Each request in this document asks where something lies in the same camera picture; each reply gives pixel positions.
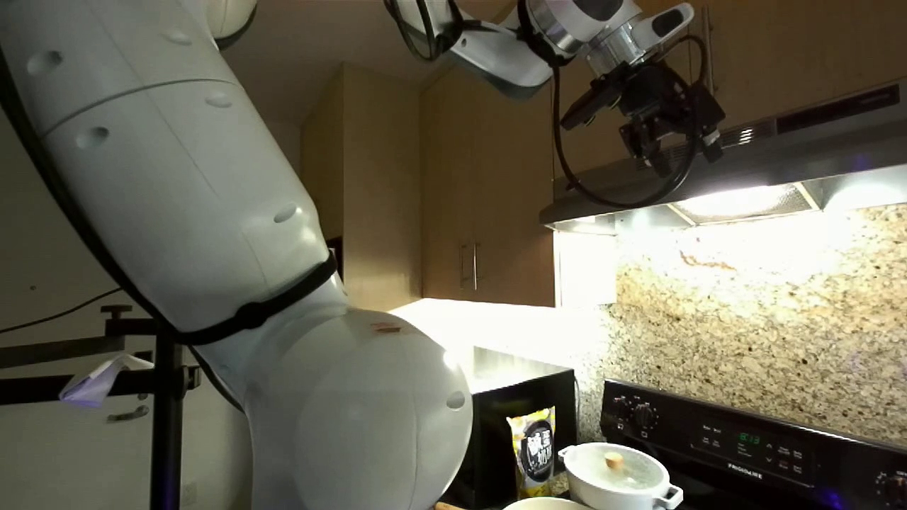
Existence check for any steel range hood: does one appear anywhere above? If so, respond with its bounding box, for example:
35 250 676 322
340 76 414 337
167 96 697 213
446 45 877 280
538 83 907 233

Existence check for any white pot with handles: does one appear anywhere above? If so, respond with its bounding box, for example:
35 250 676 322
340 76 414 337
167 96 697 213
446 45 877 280
558 440 687 510

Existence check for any deep wooden cabinet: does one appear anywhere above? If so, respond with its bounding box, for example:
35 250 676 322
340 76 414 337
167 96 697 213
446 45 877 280
302 62 426 315

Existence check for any black electric stove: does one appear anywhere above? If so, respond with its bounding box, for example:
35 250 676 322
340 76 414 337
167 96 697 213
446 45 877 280
601 380 907 510

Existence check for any white paper tag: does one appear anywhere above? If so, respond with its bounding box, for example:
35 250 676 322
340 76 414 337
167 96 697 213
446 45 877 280
58 351 154 412

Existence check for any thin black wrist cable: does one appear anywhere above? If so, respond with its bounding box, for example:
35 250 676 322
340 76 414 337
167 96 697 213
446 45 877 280
551 36 711 209

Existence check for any wooden wall cabinet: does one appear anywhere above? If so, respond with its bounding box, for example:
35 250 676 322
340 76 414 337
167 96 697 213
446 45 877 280
551 0 907 179
419 60 562 308

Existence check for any black and yellow snack bag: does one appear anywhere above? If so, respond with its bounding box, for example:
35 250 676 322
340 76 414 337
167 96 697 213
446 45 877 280
506 406 571 498

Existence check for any hood lamp panel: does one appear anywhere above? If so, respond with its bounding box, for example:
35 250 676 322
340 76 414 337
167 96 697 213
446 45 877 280
673 182 806 220

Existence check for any thin grey cable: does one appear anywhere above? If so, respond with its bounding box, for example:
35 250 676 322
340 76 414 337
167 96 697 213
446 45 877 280
0 287 126 337

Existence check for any black camera stand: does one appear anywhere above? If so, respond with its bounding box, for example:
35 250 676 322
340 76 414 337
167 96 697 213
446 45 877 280
0 303 205 510

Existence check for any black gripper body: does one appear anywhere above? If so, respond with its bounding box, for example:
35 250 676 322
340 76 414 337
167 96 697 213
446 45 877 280
605 60 707 130

